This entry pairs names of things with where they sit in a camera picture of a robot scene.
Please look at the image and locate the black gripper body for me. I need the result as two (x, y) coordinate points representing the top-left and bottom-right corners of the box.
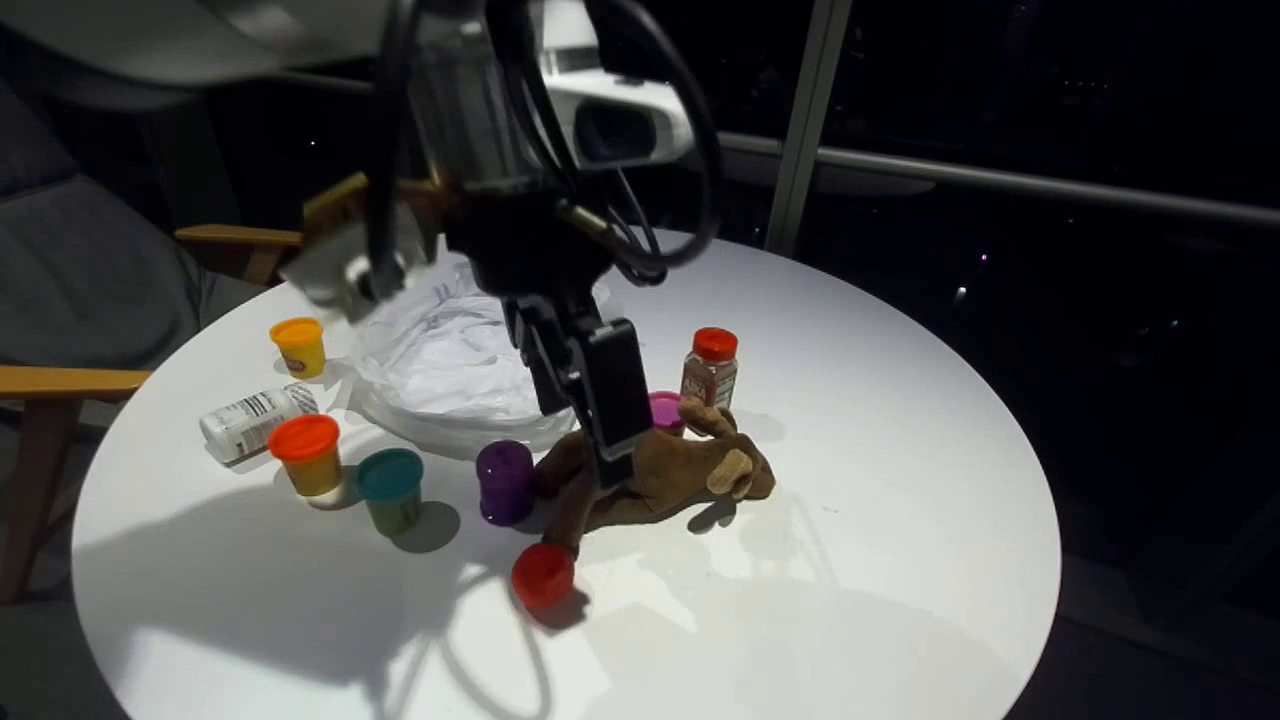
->
(453, 176), (619, 309)

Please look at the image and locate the pink lid dough tub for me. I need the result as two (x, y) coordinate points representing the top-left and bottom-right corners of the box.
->
(647, 390), (688, 438)

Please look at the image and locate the red cap spice bottle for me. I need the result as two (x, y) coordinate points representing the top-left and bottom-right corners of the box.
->
(677, 324), (743, 411)

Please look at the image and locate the brown plush moose toy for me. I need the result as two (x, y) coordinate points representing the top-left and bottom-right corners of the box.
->
(533, 397), (779, 555)

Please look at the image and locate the purple lid dough tub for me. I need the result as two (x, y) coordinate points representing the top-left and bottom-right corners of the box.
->
(470, 438), (541, 528)

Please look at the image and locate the red lid dough tub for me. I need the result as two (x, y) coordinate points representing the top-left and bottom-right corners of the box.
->
(509, 542), (581, 619)

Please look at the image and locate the teal lid dough tub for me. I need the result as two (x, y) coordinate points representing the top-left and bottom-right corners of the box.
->
(353, 444), (426, 542)

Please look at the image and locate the orange toy fruit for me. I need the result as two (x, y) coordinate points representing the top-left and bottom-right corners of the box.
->
(268, 313), (332, 383)

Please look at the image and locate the white pill bottle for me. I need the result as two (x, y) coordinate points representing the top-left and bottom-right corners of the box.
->
(196, 380), (323, 470)

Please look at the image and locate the clear white plastic bag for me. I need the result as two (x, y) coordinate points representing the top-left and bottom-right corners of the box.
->
(334, 251), (592, 457)

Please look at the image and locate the grey horizontal handrail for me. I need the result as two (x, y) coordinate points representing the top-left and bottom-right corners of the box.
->
(713, 129), (1280, 231)

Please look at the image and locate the grey chair with wooden armrests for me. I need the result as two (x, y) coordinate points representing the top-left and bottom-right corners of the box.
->
(0, 76), (311, 612)

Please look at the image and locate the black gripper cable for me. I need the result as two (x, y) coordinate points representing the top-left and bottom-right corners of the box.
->
(362, 0), (730, 306)

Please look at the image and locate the light grey window post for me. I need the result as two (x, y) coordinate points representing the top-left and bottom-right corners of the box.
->
(758, 0), (856, 261)

